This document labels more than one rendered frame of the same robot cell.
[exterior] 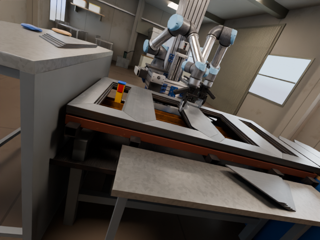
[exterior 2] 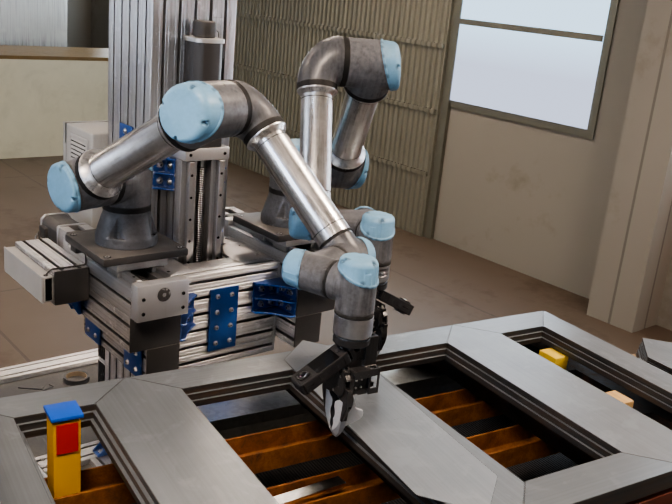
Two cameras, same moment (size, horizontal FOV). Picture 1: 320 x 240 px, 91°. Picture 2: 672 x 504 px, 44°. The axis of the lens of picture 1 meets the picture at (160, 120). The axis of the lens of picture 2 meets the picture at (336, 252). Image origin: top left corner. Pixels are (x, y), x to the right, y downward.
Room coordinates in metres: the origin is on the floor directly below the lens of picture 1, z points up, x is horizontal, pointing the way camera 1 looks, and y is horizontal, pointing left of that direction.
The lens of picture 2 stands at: (-0.23, 0.41, 1.68)
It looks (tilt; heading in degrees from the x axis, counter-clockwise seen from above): 17 degrees down; 340
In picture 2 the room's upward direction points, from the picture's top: 6 degrees clockwise
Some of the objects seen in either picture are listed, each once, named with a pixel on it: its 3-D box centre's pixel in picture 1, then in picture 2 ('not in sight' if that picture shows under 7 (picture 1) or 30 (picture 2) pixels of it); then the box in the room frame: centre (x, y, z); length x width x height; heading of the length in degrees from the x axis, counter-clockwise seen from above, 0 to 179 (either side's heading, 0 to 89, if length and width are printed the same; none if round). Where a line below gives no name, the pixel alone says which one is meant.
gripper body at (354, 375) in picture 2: (190, 93); (352, 363); (1.14, -0.14, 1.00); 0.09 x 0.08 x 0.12; 103
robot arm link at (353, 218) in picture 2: not in sight; (360, 225); (1.53, -0.28, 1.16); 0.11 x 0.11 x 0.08; 81
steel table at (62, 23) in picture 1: (73, 38); not in sight; (7.20, 4.78, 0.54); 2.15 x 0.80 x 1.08; 21
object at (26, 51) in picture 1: (46, 40); not in sight; (1.01, 0.84, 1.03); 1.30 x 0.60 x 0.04; 13
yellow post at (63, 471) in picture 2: (119, 95); (63, 461); (1.24, 0.38, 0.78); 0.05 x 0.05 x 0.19; 13
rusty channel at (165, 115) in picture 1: (184, 121); (334, 435); (1.38, -0.21, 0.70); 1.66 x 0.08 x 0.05; 103
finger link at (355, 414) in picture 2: (185, 107); (349, 416); (1.12, -0.14, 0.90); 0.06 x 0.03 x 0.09; 103
